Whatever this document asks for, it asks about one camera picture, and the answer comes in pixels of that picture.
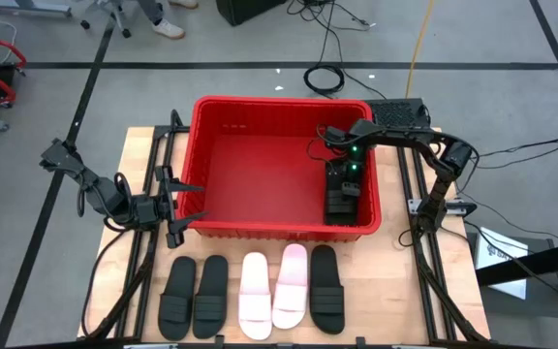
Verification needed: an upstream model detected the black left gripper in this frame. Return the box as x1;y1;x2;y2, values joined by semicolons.
136;164;209;249

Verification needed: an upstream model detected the yellow floor cable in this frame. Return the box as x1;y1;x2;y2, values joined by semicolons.
404;0;435;98

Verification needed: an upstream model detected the red plastic bin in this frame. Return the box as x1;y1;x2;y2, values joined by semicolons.
175;95;383;243

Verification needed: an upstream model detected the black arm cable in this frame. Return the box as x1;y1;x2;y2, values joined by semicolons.
79;223;138;339

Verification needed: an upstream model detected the black floor cable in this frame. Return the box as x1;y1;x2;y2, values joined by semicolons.
286;0;375;69

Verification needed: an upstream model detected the black perforated electronics box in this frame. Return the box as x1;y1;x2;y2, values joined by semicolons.
363;98;431;131

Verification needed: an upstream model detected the black bar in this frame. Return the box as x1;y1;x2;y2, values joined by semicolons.
475;237;558;288

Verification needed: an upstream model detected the coiled black cable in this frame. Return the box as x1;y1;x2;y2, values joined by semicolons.
302;64;346;97

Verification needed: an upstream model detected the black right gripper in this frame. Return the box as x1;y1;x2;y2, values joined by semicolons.
326;157;366;198

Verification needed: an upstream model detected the person's leg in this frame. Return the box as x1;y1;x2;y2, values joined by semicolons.
136;0;165;25

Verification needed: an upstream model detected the white printed paper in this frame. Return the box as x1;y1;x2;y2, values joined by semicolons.
475;226;530;301

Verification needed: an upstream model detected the black case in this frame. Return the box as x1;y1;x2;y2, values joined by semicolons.
215;0;289;27

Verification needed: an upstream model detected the black slide sandal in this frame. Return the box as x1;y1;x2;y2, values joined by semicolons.
325;159;360;227
309;244;346;335
192;254;230;340
157;255;198;341

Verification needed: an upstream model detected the grey cart top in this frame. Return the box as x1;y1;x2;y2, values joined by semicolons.
465;231;558;320

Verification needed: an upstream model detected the pink slide sandal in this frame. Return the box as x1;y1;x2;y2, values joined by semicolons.
237;251;274;341
271;242;309;331

